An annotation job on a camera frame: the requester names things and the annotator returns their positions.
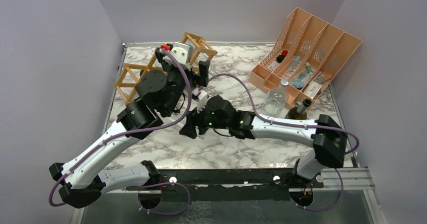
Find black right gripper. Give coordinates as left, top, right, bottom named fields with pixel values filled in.
left=180, top=101, right=230, bottom=138

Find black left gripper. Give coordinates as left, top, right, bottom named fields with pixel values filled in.
left=157, top=53, right=209, bottom=115

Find clear bottle silver cap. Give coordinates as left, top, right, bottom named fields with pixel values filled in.
left=263, top=79, right=289, bottom=117

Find green wine bottle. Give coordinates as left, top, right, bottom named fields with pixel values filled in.
left=285, top=98, right=312, bottom=120

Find clear square glass bottle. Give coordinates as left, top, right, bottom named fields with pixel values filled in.
left=197, top=126, right=212, bottom=139

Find clear tall glass bottle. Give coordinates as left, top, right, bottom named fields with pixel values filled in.
left=183, top=36, right=218, bottom=73

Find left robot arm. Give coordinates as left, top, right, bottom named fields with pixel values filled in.
left=48, top=46, right=210, bottom=208

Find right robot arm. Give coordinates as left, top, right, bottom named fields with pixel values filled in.
left=179, top=96, right=347, bottom=187

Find wooden wine rack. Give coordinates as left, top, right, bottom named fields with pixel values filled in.
left=114, top=32, right=218, bottom=106

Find red black small bottle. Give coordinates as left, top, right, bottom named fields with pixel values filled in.
left=276, top=50, right=288, bottom=63

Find red white small box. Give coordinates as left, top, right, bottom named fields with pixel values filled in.
left=266, top=60, right=280, bottom=71

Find light blue pen case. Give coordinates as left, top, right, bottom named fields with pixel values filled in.
left=288, top=55, right=301, bottom=72

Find blue tape dispenser pack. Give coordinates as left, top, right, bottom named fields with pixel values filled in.
left=290, top=70, right=311, bottom=90

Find peach plastic file organizer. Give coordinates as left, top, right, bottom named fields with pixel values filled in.
left=249, top=8, right=362, bottom=108

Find green white glue tube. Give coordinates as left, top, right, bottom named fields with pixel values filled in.
left=305, top=62, right=313, bottom=75

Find white card package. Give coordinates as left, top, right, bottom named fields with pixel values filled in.
left=304, top=81, right=322, bottom=99

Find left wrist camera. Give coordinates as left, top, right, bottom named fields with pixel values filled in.
left=160, top=42, right=193, bottom=65

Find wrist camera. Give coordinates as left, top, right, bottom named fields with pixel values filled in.
left=160, top=42, right=193, bottom=65
left=192, top=88, right=209, bottom=113

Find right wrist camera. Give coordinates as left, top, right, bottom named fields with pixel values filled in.
left=192, top=88, right=209, bottom=113

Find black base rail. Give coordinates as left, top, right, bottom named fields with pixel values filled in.
left=127, top=168, right=324, bottom=205

